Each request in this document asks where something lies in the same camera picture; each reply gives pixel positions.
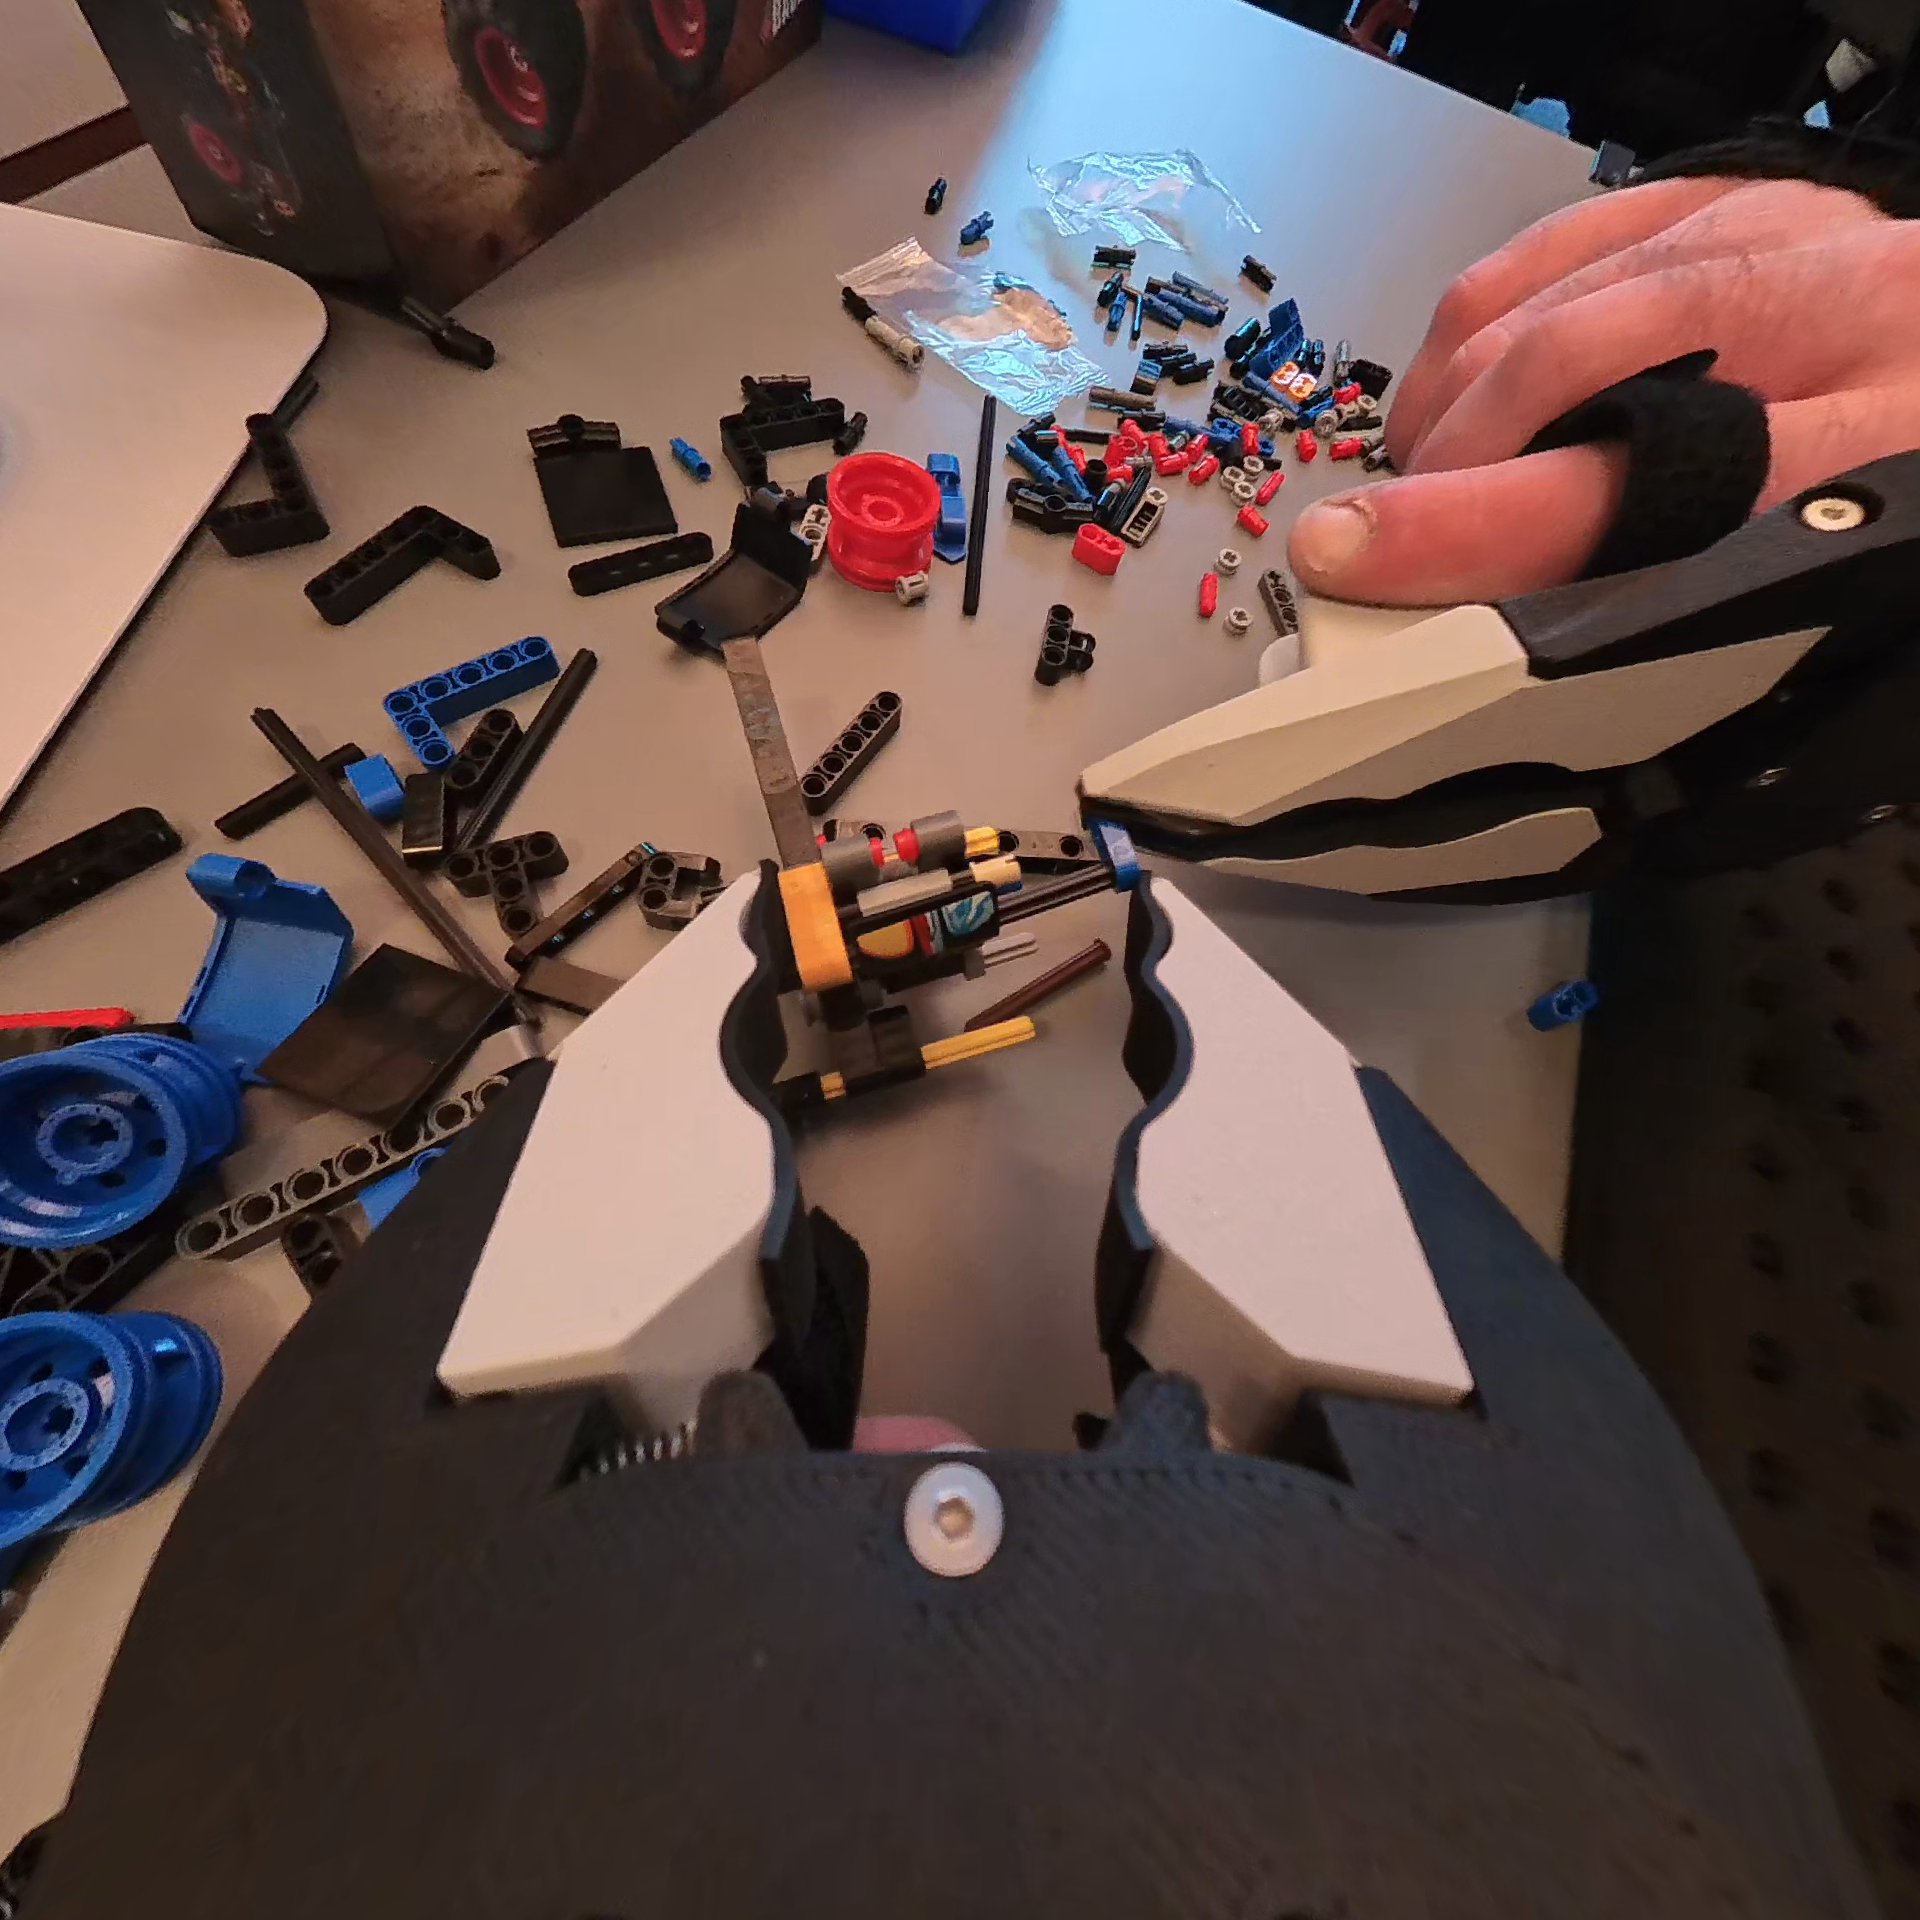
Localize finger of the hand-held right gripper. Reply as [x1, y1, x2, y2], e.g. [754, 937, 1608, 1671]
[1117, 773, 1608, 904]
[1077, 626, 1827, 830]

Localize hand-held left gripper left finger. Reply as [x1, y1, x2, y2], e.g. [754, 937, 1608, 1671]
[434, 866, 874, 1451]

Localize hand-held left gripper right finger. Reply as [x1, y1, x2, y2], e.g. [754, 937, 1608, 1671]
[1093, 871, 1479, 1449]

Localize toy brick assembly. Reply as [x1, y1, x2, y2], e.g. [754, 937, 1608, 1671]
[727, 638, 1143, 1113]

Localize grey desk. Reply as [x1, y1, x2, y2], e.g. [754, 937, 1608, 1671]
[0, 0, 1652, 1770]

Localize person's right hand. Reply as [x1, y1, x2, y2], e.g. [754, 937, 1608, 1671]
[1287, 170, 1920, 607]

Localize brown toy axle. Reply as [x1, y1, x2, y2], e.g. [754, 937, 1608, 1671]
[991, 939, 1115, 1010]

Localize pile of small toy pieces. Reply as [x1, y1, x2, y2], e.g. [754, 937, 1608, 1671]
[996, 247, 1403, 640]

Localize blue curved toy panel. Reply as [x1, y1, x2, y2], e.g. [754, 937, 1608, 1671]
[182, 851, 356, 1073]

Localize long black toy axle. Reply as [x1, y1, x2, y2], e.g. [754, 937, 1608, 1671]
[959, 392, 1003, 616]

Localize heap of black blue beams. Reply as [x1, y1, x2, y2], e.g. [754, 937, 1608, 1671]
[0, 638, 723, 1306]

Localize black short toy beam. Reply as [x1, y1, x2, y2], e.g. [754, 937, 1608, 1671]
[799, 690, 906, 816]

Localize blue toy wheel hub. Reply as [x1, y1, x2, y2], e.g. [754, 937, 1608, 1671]
[0, 1312, 226, 1553]
[0, 1031, 244, 1250]

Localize red toy wheel hub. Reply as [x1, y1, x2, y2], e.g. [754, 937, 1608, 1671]
[824, 450, 934, 586]

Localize clear plastic bag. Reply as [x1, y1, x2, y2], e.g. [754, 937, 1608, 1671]
[1027, 145, 1261, 248]
[836, 240, 1120, 414]

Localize black hinged toy panel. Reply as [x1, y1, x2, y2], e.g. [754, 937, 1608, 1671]
[653, 502, 815, 653]
[525, 416, 682, 547]

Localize black thin toy beam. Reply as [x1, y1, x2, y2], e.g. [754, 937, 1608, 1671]
[566, 527, 715, 599]

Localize black angled toy beam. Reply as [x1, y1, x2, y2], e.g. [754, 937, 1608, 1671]
[207, 407, 331, 559]
[303, 505, 504, 626]

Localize black long toy pin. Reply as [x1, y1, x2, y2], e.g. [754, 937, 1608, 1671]
[394, 291, 495, 371]

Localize white book stand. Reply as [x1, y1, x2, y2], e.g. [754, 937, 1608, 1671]
[0, 201, 331, 811]

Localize black building toy box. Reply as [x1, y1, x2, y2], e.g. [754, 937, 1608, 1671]
[75, 0, 824, 287]

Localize black toy bracket frame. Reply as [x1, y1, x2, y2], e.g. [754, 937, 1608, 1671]
[718, 375, 869, 488]

